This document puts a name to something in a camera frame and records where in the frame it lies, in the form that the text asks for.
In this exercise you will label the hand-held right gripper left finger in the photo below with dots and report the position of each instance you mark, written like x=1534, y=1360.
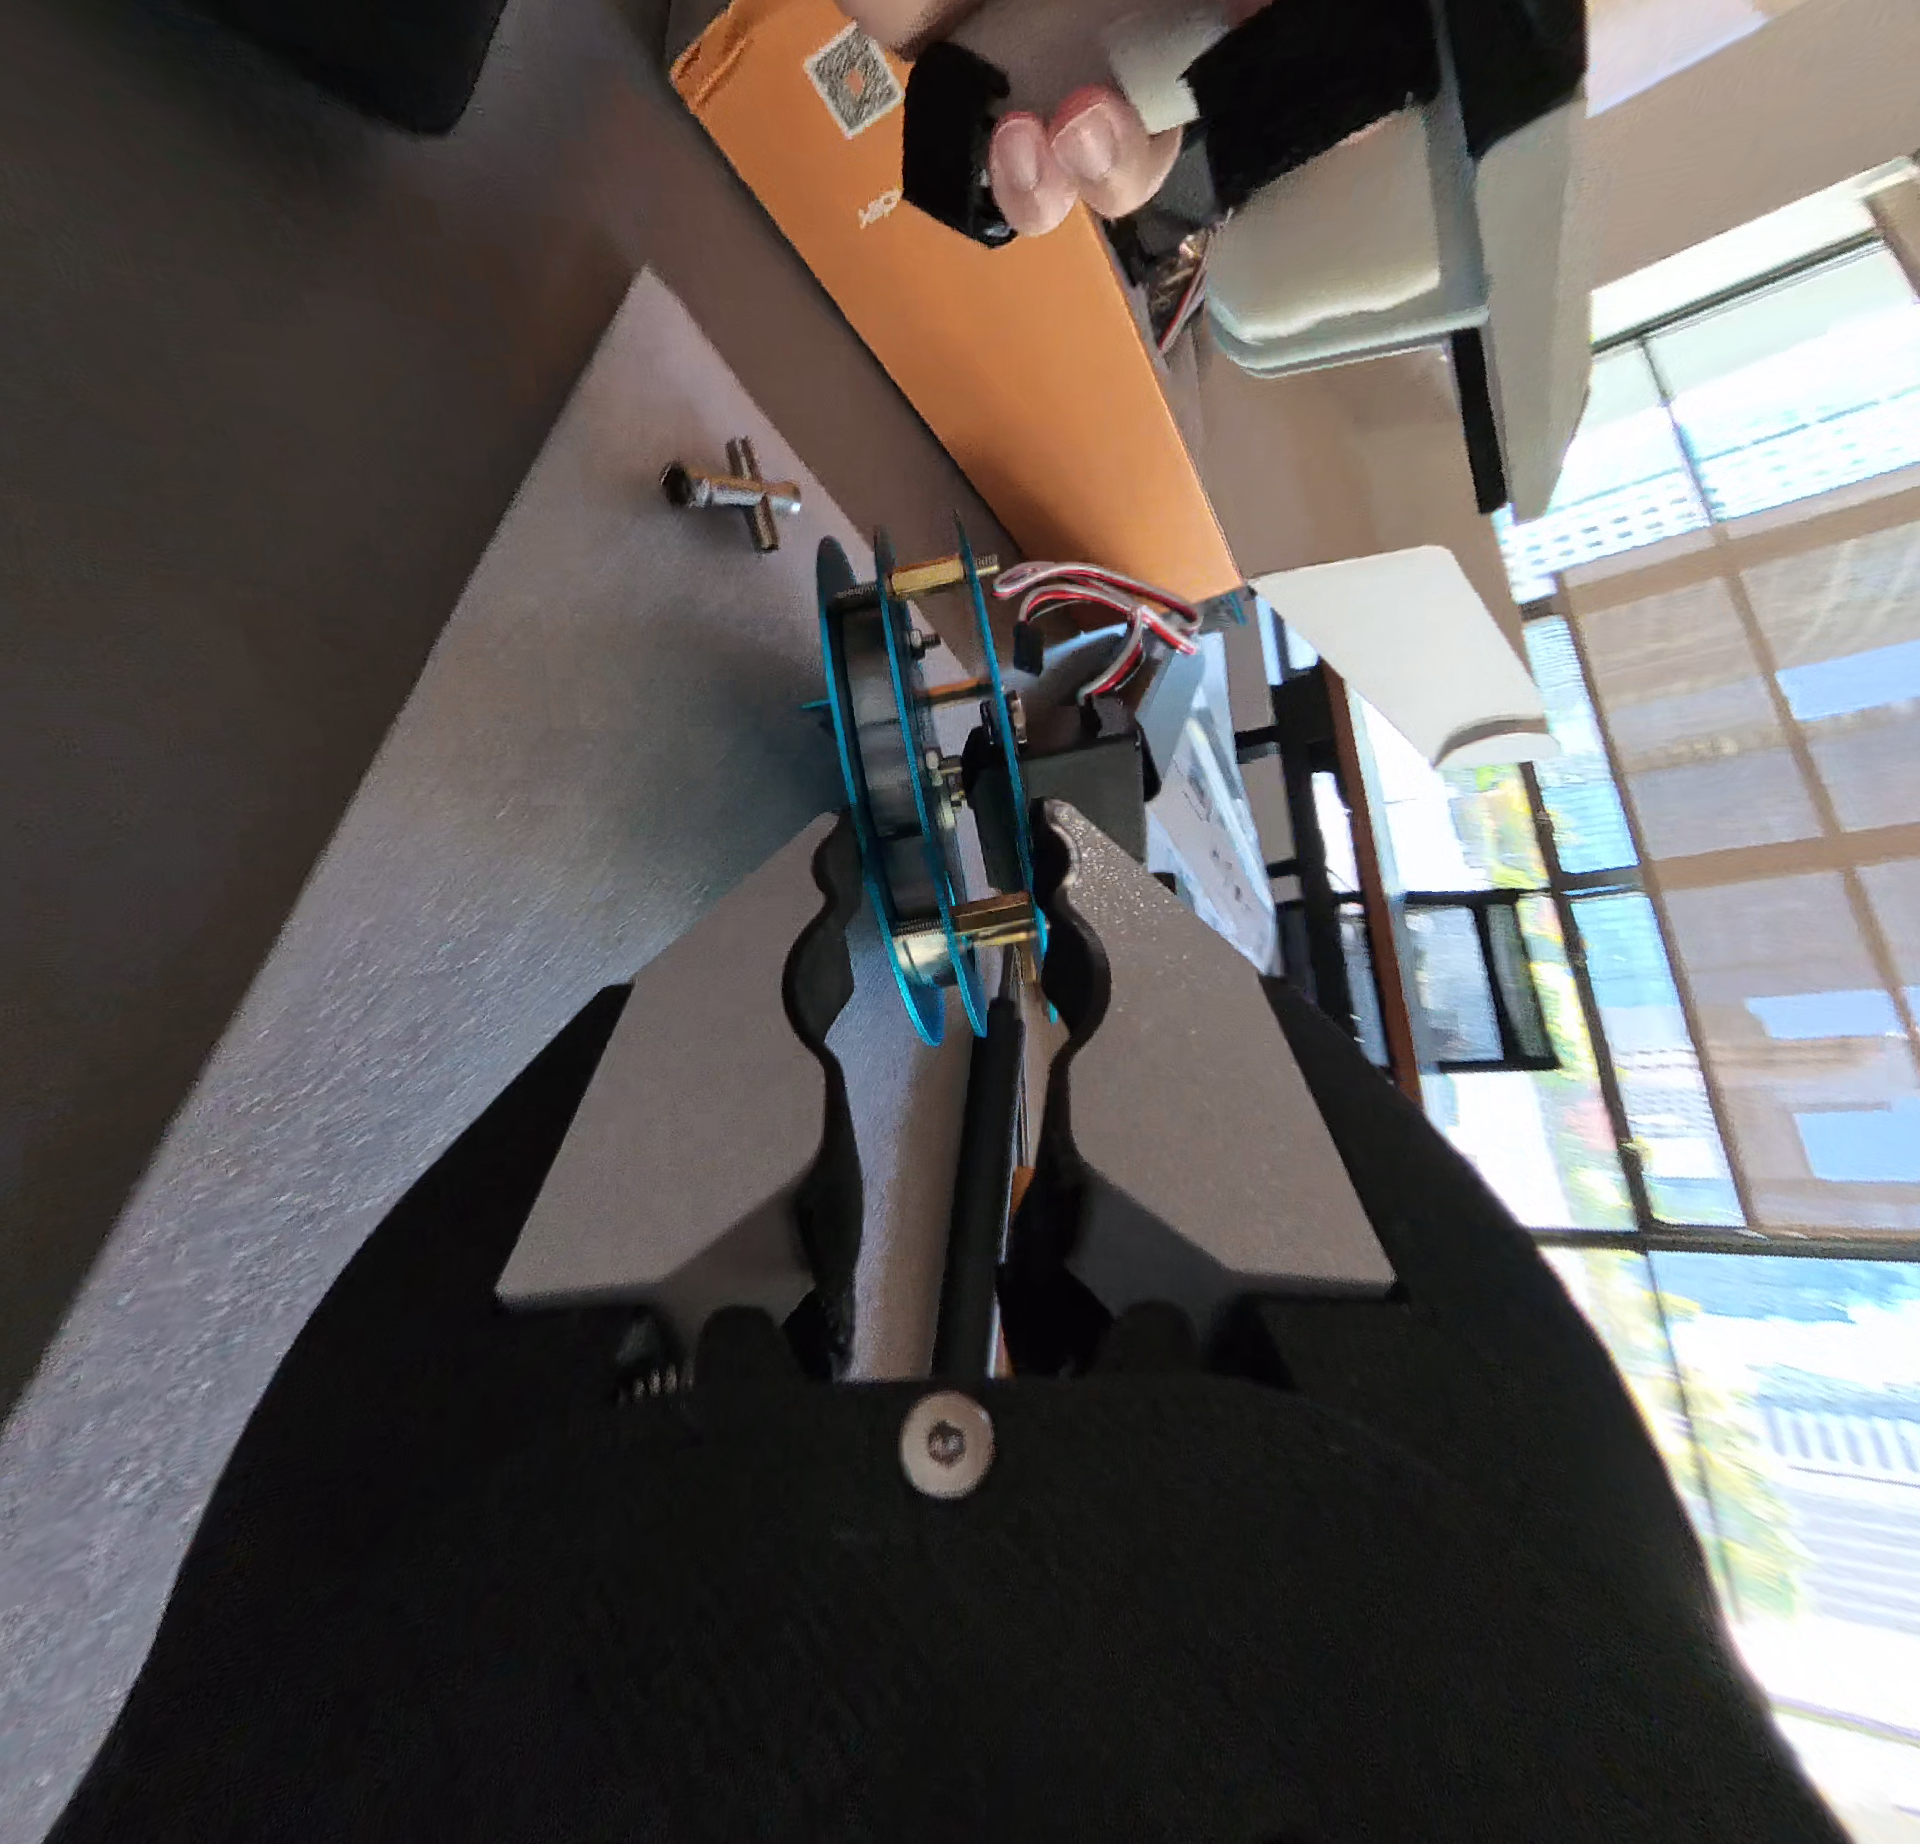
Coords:
x=660, y=1125

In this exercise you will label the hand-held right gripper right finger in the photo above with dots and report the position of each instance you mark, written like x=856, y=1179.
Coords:
x=1215, y=1125

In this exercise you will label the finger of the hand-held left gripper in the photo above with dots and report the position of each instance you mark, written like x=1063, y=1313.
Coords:
x=1351, y=253
x=1546, y=299

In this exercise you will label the black shaft screwdriver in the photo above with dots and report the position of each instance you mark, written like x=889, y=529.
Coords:
x=975, y=1199

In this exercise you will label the blue disc robot base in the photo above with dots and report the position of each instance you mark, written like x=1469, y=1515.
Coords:
x=876, y=766

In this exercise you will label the person's left hand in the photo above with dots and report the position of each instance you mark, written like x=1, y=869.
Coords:
x=1081, y=148

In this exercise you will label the white instruction booklet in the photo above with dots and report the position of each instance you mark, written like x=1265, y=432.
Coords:
x=1218, y=810

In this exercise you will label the grey foam mat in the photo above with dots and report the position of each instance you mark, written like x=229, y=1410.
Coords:
x=525, y=826

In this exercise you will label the orange cardboard box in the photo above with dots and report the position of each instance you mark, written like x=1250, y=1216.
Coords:
x=990, y=328

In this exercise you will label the large window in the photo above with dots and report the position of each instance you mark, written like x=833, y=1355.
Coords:
x=1771, y=976

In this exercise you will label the metal cross wrench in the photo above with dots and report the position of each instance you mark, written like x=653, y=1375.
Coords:
x=735, y=494

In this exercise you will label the black rounded object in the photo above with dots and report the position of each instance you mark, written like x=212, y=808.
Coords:
x=346, y=14

